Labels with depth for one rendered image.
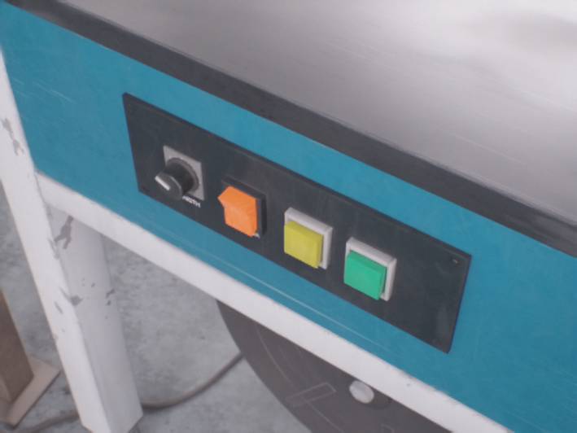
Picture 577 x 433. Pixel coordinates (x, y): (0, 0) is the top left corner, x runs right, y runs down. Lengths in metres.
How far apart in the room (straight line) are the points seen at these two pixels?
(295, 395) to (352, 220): 0.59
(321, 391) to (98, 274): 0.31
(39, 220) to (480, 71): 0.44
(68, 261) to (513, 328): 0.46
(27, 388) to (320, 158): 0.84
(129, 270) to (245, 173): 0.85
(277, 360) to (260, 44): 0.58
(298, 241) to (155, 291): 0.83
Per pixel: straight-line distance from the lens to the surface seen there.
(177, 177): 0.56
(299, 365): 1.01
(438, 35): 0.53
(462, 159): 0.44
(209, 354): 1.26
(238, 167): 0.53
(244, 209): 0.53
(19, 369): 1.23
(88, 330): 0.91
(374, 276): 0.50
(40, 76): 0.65
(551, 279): 0.46
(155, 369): 1.25
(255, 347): 1.04
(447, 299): 0.50
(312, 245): 0.52
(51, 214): 0.78
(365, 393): 0.89
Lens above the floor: 1.03
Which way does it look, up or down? 46 degrees down
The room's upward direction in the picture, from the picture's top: straight up
